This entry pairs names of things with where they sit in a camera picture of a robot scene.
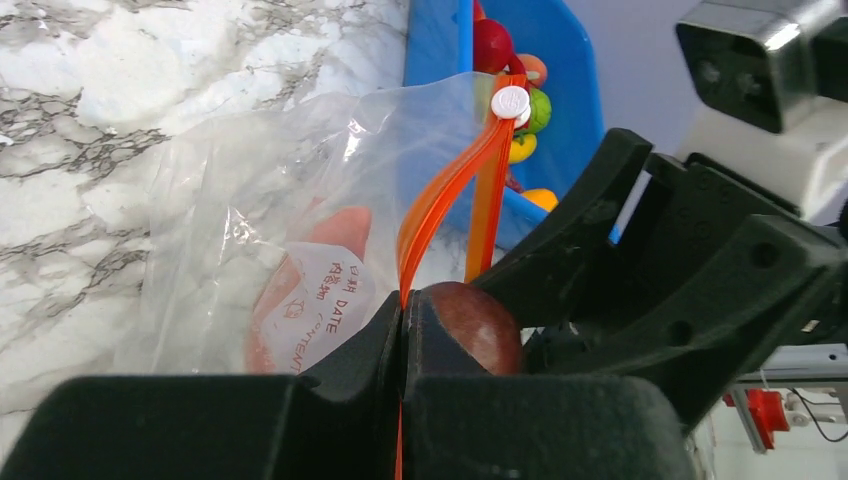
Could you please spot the orange toy peach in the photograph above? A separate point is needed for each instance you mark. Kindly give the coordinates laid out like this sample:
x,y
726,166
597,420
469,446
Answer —
x,y
536,70

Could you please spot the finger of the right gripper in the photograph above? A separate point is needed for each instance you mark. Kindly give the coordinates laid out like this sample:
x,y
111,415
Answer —
x,y
540,280
761,287

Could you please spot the red watermelon slice toy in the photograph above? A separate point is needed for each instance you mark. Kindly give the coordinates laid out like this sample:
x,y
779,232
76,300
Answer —
x,y
317,299

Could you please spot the orange toy bell pepper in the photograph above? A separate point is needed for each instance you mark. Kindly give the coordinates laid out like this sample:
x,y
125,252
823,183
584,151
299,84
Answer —
x,y
542,198

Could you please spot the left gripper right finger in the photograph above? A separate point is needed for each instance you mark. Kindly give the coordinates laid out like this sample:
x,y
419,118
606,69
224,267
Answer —
x,y
460,422

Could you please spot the brown toy plum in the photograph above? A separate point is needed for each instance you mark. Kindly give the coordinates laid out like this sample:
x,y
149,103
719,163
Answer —
x,y
480,324

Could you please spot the blue plastic bin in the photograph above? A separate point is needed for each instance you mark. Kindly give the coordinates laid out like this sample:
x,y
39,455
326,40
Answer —
x,y
441,95

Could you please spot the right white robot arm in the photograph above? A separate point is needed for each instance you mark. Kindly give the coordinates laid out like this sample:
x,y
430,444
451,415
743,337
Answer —
x,y
691,270

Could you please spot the aluminium frame rail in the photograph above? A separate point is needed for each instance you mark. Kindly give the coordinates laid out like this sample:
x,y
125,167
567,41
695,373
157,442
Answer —
x,y
797,387

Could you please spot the red toy apple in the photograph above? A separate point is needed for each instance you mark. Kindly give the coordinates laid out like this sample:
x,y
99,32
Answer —
x,y
492,46

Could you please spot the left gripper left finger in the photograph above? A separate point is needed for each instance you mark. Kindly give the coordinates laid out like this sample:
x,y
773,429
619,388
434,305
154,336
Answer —
x,y
337,420

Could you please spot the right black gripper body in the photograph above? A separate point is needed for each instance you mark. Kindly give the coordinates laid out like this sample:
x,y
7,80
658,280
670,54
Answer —
x,y
689,212

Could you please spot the clear orange zip bag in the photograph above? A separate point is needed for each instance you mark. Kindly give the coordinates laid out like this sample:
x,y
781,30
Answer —
x,y
265,181

